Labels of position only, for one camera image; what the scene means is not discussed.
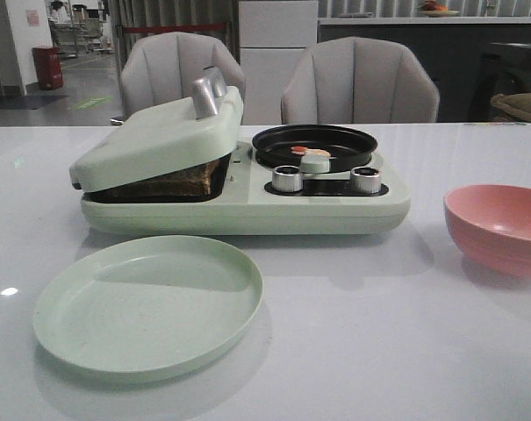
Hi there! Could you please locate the dark armchair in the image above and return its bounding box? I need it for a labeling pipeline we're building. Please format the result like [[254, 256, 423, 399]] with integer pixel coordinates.
[[467, 43, 531, 122]]

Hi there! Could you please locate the bread slice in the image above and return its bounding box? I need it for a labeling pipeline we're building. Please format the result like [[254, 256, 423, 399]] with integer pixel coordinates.
[[107, 160, 219, 197]]

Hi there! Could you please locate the left grey upholstered chair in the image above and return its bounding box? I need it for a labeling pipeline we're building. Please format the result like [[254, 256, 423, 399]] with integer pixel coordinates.
[[120, 32, 246, 118]]

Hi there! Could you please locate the green sandwich maker lid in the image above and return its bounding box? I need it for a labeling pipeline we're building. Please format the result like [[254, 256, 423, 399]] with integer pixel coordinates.
[[69, 86, 243, 192]]

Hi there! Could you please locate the black round frying pan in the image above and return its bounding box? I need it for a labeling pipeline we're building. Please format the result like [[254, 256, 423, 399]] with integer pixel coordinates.
[[252, 125, 377, 173]]

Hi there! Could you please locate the left silver control knob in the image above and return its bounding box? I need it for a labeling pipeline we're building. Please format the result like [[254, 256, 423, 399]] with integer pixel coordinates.
[[271, 165, 303, 193]]

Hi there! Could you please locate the pink bowl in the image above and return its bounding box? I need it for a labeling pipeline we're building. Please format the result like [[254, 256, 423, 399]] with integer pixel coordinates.
[[443, 184, 531, 277]]

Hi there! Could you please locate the red bin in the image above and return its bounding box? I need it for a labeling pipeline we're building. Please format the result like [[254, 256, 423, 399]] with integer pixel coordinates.
[[32, 46, 63, 90]]

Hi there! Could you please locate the white cabinet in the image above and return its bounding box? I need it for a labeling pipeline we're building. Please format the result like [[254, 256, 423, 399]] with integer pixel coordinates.
[[238, 1, 319, 125]]

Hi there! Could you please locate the orange shrimp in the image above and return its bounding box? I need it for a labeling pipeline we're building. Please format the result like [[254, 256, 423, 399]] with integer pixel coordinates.
[[291, 146, 331, 158]]

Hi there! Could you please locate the right grey upholstered chair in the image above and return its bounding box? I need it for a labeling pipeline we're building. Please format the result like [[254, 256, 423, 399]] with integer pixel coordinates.
[[280, 37, 440, 125]]

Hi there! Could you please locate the silver lid handle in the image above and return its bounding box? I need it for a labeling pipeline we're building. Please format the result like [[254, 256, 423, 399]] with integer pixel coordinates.
[[191, 66, 227, 119]]

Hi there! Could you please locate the light green plate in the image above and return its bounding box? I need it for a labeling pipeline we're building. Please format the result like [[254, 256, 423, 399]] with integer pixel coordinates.
[[32, 235, 263, 383]]

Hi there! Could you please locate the dark floor mat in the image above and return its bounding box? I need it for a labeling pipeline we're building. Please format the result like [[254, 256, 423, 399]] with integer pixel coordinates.
[[0, 95, 67, 110]]

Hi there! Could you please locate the silver control knob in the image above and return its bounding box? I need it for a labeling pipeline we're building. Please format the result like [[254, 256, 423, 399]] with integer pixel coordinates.
[[271, 165, 303, 193], [349, 167, 382, 195]]

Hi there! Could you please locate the fruit plate on counter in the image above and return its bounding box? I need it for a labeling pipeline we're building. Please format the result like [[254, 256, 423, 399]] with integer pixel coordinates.
[[418, 0, 459, 18]]

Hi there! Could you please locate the beige cushion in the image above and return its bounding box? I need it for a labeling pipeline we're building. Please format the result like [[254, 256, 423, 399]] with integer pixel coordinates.
[[490, 93, 531, 123]]

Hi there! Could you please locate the green breakfast maker base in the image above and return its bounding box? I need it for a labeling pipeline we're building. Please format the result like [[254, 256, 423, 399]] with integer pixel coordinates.
[[81, 137, 411, 236]]

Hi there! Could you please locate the grey upholstered chair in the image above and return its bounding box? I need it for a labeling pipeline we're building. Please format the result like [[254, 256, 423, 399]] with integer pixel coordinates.
[[280, 37, 440, 125], [120, 32, 246, 118]]

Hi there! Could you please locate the right silver control knob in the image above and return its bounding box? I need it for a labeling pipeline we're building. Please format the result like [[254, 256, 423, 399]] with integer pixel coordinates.
[[349, 167, 382, 195]]

